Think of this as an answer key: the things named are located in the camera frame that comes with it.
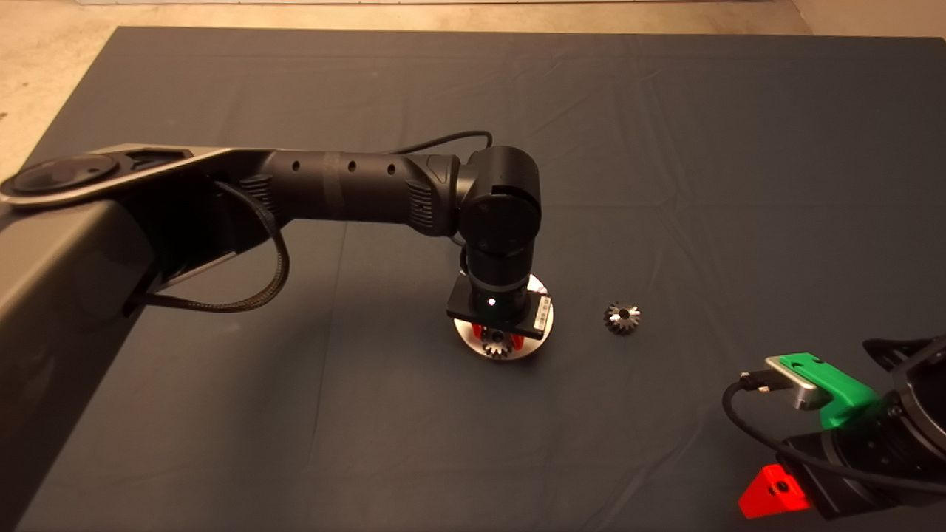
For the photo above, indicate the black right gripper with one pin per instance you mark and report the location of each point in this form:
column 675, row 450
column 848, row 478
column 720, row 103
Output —
column 865, row 462

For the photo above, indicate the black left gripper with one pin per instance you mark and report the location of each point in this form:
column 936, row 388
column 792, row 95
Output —
column 510, row 318

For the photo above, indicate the steel planetary gear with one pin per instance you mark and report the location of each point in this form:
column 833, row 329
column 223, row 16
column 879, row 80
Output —
column 617, row 326
column 497, row 348

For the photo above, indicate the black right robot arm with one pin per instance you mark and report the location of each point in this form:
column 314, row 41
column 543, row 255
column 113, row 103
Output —
column 924, row 384

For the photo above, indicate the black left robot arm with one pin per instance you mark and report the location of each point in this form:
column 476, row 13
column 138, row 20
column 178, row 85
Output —
column 355, row 185

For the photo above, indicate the round metal carrier plate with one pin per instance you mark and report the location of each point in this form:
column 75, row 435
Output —
column 465, row 335

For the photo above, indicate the dark grey table cloth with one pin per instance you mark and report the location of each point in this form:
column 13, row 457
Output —
column 665, row 148

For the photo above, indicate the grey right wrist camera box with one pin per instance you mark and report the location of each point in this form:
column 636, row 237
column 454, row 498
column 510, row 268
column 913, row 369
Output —
column 809, row 395

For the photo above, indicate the green right camera mount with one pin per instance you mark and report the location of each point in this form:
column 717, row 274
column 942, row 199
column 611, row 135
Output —
column 850, row 399

